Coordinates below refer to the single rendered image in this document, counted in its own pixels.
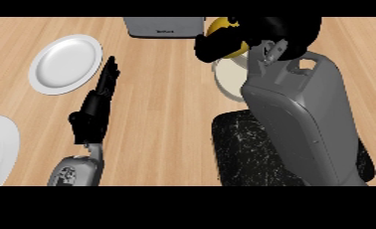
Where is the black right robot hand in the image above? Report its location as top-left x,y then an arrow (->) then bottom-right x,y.
194,17 -> 323,64

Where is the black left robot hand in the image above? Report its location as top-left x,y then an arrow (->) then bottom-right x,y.
68,55 -> 123,145

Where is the cream round basket tier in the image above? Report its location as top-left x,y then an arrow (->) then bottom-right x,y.
210,55 -> 253,104

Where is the black speckled tray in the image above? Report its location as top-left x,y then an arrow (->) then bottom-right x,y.
210,109 -> 376,187

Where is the white oval plate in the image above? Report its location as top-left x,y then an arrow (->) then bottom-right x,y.
29,34 -> 105,96

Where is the white rounded object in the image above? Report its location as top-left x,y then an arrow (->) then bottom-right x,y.
0,115 -> 23,187

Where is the grey appliance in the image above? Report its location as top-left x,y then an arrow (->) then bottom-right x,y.
123,17 -> 206,40

